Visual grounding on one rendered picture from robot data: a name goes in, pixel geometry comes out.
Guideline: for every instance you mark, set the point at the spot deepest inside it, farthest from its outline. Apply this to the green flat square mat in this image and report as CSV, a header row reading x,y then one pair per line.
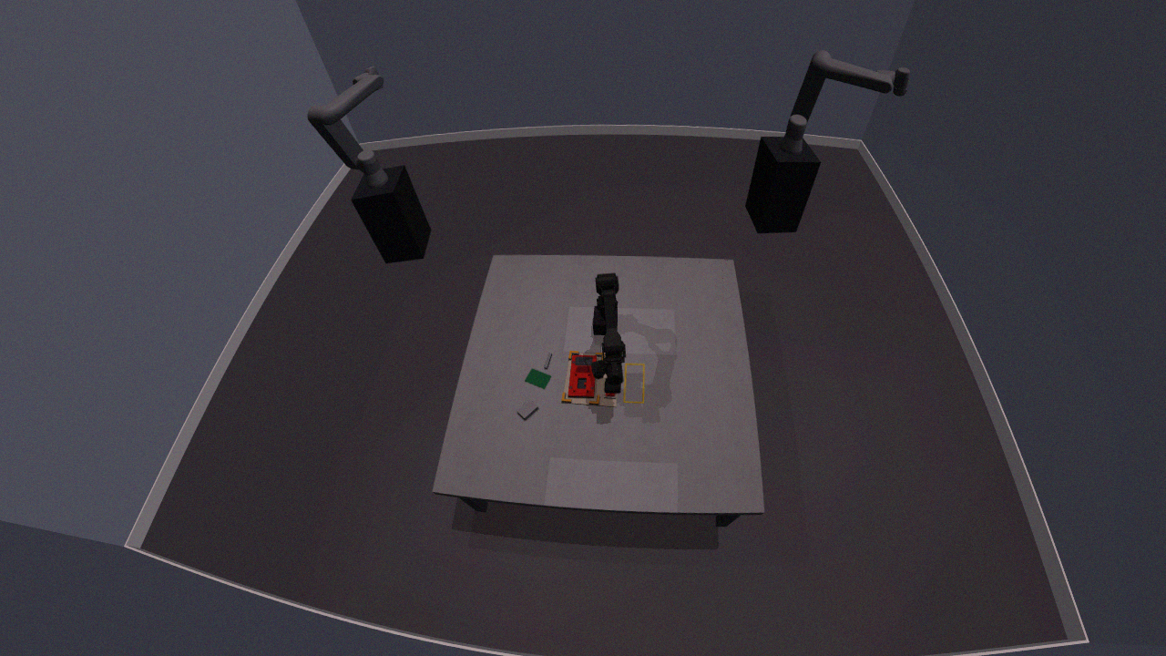
x,y
537,378

